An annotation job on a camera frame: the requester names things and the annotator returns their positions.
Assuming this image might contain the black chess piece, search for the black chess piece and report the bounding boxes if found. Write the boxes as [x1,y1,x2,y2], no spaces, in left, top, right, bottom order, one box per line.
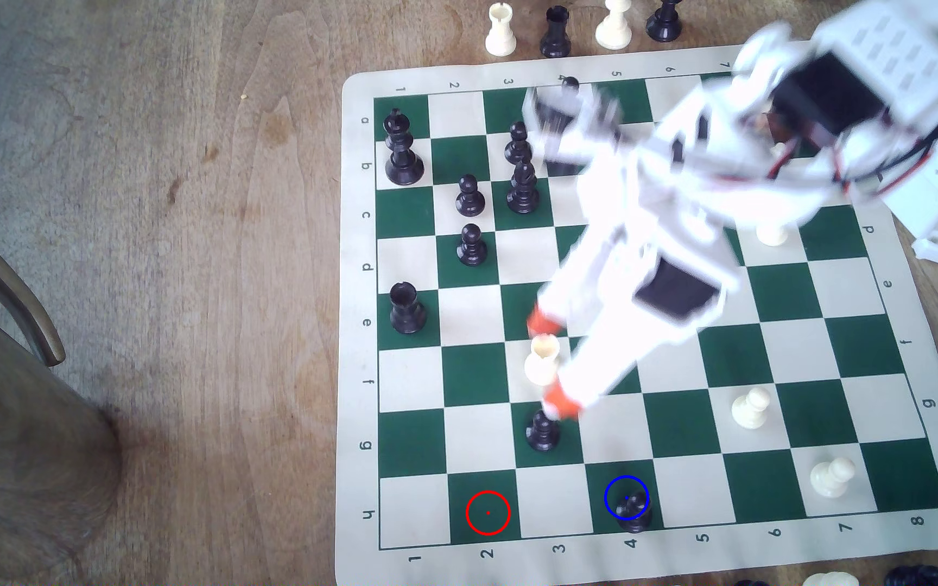
[645,0,684,43]
[883,565,938,586]

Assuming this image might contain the curved wooden chair rail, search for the curved wooden chair rail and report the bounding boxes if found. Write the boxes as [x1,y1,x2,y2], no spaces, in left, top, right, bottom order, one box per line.
[0,199,68,369]

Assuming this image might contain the white chess rook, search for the white chess rook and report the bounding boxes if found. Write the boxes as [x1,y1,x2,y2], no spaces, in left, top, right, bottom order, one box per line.
[484,2,518,58]
[523,334,563,387]

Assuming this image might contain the black chess king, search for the black chess king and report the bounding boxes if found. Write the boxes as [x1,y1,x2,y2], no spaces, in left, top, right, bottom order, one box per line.
[383,108,426,187]

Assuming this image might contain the gripper camera board white mount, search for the gripper camera board white mount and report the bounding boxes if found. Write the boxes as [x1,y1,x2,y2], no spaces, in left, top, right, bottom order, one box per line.
[521,80,626,177]

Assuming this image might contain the black chess rook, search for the black chess rook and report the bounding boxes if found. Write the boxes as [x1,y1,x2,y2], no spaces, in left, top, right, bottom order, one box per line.
[388,282,428,335]
[540,5,573,59]

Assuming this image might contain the green white roll-up chessboard mat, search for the green white roll-up chessboard mat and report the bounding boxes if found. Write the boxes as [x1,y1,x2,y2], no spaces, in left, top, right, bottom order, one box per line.
[332,39,938,586]

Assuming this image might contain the black chess bishop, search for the black chess bishop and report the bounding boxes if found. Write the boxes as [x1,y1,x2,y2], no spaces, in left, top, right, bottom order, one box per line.
[505,160,541,216]

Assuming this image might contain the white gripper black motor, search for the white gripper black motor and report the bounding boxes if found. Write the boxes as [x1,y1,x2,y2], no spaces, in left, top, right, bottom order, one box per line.
[525,161,747,420]

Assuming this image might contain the black camera cable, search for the black camera cable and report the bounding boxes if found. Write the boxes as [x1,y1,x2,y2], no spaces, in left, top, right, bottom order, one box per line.
[872,36,938,182]

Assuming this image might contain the red white black servo wires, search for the red white black servo wires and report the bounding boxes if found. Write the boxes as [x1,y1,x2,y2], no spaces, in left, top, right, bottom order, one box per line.
[762,114,865,190]

